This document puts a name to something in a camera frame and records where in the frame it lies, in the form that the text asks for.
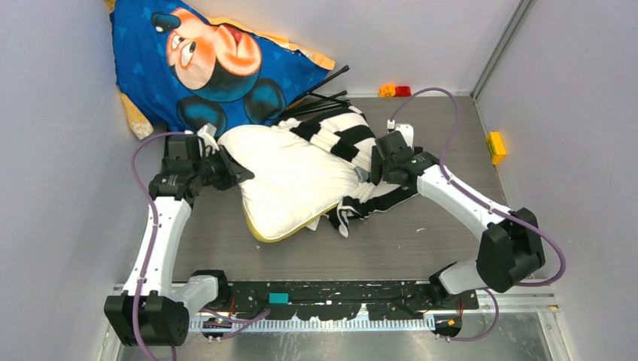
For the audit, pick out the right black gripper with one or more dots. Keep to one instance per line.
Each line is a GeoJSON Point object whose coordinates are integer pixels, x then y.
{"type": "Point", "coordinates": [378, 162]}

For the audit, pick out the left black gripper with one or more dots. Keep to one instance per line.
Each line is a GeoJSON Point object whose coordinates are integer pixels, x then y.
{"type": "Point", "coordinates": [239, 173]}

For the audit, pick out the black white striped pillowcase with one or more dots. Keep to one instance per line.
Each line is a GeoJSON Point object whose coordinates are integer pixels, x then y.
{"type": "Point", "coordinates": [345, 133]}

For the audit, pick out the white pillow yellow edge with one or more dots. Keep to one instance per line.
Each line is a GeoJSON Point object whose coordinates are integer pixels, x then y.
{"type": "Point", "coordinates": [294, 182]}

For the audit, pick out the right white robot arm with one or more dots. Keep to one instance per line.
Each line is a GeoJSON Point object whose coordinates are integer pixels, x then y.
{"type": "Point", "coordinates": [509, 250]}

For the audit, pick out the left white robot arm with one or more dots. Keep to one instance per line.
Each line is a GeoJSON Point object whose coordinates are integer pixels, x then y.
{"type": "Point", "coordinates": [159, 249]}

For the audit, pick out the blue cartoon mouse pillow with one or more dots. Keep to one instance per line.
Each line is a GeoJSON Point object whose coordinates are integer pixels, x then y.
{"type": "Point", "coordinates": [182, 70]}

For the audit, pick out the orange toy block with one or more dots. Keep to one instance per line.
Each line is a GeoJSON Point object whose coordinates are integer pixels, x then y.
{"type": "Point", "coordinates": [387, 90]}

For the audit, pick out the red toy block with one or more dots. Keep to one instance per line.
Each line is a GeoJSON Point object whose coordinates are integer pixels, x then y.
{"type": "Point", "coordinates": [403, 91]}

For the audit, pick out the black folded tripod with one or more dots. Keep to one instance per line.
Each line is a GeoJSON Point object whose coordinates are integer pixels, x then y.
{"type": "Point", "coordinates": [312, 102]}

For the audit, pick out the yellow toy block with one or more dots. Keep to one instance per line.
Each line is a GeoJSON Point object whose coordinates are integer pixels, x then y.
{"type": "Point", "coordinates": [496, 147]}

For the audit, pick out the teal small block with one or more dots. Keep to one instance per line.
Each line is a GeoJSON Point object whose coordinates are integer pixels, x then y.
{"type": "Point", "coordinates": [279, 298]}

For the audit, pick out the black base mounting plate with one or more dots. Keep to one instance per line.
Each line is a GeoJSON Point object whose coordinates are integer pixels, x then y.
{"type": "Point", "coordinates": [339, 300]}

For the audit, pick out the aluminium frame rail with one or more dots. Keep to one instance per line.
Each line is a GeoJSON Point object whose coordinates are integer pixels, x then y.
{"type": "Point", "coordinates": [212, 324]}

